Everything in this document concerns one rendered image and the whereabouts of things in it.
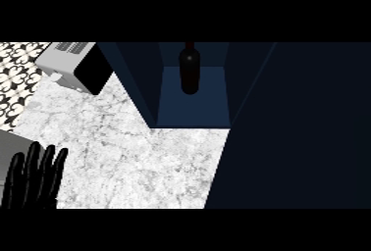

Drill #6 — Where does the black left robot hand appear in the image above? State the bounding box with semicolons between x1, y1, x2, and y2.
0;140;69;210

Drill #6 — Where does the dark blue cabinet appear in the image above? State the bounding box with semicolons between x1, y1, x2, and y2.
96;41;277;128

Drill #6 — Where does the dark wine bottle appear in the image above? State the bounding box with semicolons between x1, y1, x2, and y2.
178;41;200;96

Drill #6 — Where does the grey toaster appliance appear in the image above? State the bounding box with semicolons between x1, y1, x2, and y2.
35;41;115;96

